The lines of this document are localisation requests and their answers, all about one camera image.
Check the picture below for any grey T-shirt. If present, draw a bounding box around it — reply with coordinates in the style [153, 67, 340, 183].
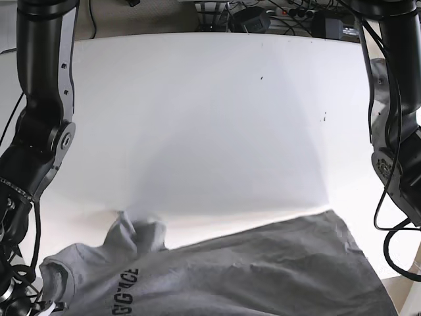
[40, 211, 396, 315]

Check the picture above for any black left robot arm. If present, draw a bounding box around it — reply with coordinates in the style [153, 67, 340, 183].
[343, 1, 420, 282]

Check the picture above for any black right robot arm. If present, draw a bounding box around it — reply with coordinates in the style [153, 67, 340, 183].
[1, 1, 79, 315]

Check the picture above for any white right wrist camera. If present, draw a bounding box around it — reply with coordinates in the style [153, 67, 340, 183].
[30, 301, 68, 316]

